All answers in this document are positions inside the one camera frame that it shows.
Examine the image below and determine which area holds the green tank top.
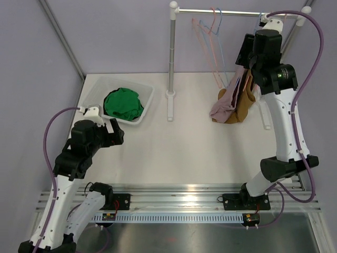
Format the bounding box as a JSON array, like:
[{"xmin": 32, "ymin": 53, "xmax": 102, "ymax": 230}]
[{"xmin": 104, "ymin": 88, "xmax": 144, "ymax": 122}]

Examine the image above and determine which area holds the pink wire hanger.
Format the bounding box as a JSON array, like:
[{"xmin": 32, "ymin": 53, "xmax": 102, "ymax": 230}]
[{"xmin": 192, "ymin": 7, "xmax": 223, "ymax": 89}]

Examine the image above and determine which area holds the light blue hanger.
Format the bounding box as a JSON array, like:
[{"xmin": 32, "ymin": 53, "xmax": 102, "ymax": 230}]
[
  {"xmin": 232, "ymin": 13, "xmax": 263, "ymax": 88},
  {"xmin": 202, "ymin": 8, "xmax": 229, "ymax": 88}
]

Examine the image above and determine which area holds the mauve tank top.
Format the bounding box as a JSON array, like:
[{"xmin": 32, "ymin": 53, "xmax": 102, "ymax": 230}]
[{"xmin": 210, "ymin": 66, "xmax": 246, "ymax": 123}]

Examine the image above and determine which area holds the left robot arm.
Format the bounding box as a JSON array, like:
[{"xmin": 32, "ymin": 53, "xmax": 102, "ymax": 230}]
[{"xmin": 18, "ymin": 119, "xmax": 124, "ymax": 252}]

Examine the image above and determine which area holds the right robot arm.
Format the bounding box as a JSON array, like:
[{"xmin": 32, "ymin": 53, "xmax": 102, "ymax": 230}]
[{"xmin": 236, "ymin": 29, "xmax": 319, "ymax": 209}]

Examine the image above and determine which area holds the pink hanger with brown top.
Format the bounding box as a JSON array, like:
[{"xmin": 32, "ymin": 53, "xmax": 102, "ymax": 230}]
[{"xmin": 242, "ymin": 12, "xmax": 265, "ymax": 91}]

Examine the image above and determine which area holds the brown tank top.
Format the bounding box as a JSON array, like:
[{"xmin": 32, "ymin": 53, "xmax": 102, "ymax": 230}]
[{"xmin": 212, "ymin": 70, "xmax": 256, "ymax": 124}]

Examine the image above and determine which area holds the white plastic basket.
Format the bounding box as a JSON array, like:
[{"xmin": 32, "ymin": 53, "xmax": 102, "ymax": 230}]
[{"xmin": 80, "ymin": 75, "xmax": 154, "ymax": 125}]

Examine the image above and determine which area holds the metal clothes rack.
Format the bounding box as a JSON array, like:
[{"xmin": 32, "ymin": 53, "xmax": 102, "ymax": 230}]
[{"xmin": 165, "ymin": 1, "xmax": 316, "ymax": 130}]

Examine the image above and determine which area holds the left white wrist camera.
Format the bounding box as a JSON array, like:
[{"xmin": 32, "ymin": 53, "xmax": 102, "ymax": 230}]
[{"xmin": 79, "ymin": 105, "xmax": 105, "ymax": 127}]

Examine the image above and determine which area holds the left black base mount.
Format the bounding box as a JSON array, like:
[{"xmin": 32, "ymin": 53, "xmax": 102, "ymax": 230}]
[{"xmin": 102, "ymin": 193, "xmax": 131, "ymax": 211}]

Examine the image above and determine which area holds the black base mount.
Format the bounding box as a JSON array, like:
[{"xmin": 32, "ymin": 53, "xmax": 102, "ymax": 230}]
[
  {"xmin": 102, "ymin": 193, "xmax": 131, "ymax": 211},
  {"xmin": 217, "ymin": 193, "xmax": 271, "ymax": 211}
]

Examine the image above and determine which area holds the white slotted cable duct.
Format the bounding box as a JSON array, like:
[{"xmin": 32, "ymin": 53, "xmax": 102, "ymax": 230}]
[{"xmin": 90, "ymin": 212, "xmax": 243, "ymax": 223}]

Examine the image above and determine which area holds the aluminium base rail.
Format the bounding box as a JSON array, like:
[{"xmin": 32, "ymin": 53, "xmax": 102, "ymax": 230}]
[{"xmin": 36, "ymin": 182, "xmax": 321, "ymax": 212}]

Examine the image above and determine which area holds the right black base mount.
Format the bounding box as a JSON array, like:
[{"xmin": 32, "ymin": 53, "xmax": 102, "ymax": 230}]
[{"xmin": 217, "ymin": 193, "xmax": 271, "ymax": 211}]

